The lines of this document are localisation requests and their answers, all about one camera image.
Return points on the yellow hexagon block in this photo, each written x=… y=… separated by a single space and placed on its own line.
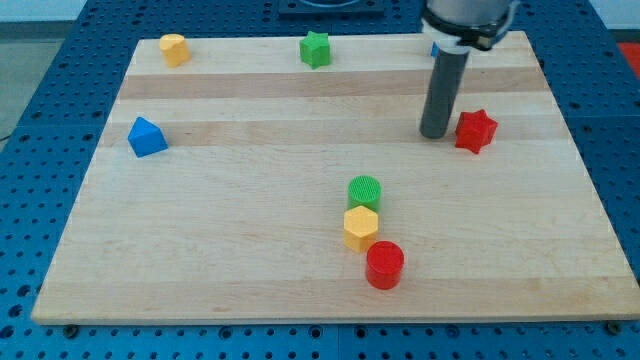
x=360 y=228

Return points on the blue block behind arm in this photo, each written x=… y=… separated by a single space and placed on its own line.
x=434 y=50

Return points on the wooden board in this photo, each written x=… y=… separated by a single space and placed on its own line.
x=240 y=219

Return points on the green cylinder block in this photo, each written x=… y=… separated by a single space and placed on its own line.
x=364 y=190

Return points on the red cylinder block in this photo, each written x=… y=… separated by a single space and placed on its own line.
x=384 y=265

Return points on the green star block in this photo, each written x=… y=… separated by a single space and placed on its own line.
x=315 y=49

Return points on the red star block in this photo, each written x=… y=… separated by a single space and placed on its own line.
x=475 y=130

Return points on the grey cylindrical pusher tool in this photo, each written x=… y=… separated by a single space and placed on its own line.
x=442 y=92

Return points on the blue triangle block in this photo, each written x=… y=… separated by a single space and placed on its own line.
x=146 y=138

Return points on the yellow heart block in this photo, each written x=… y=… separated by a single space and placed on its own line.
x=174 y=49

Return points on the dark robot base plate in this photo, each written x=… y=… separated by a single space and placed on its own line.
x=298 y=8

